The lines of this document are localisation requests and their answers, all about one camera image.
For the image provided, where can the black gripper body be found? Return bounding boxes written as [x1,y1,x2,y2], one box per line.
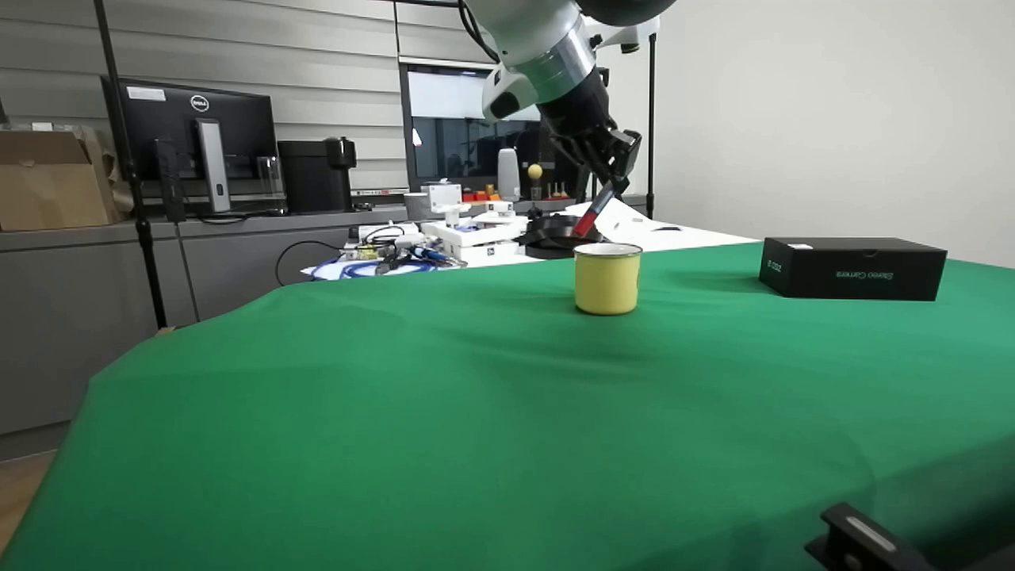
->
[536,68,643,184]

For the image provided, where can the yellow enamel mug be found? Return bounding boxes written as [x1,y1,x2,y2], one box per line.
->
[571,237,648,316]

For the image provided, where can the white paper sheets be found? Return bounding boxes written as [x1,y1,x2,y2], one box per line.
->
[594,197,754,258]

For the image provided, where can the white speaker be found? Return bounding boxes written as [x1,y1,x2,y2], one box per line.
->
[494,147,524,207]

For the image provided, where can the large dark display screen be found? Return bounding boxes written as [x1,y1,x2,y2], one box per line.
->
[397,60,555,201]

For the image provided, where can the white electronics parts pile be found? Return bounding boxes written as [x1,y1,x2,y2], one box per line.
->
[351,207,534,270]

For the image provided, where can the small white box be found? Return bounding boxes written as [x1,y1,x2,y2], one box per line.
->
[425,177,465,215]

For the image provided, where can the black rectangular box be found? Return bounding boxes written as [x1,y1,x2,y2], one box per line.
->
[758,235,951,306]

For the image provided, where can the green tablecloth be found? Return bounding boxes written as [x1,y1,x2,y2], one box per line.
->
[0,237,1015,571]

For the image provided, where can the black desktop computer case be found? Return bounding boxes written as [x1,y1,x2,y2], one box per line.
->
[275,132,360,215]

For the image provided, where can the black Dell monitor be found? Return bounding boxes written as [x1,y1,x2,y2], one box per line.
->
[98,73,290,221]

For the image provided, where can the tall black stand pole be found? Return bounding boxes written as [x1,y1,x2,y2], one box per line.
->
[88,0,174,332]

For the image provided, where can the brown cardboard box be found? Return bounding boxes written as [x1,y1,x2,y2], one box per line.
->
[0,124,119,232]

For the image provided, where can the black coiled cable bundle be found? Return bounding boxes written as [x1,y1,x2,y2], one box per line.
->
[524,207,597,259]

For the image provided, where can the blue cable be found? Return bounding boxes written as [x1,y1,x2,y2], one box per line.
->
[300,252,452,287]

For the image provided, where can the black clamp bracket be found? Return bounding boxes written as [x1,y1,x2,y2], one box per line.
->
[803,500,939,571]

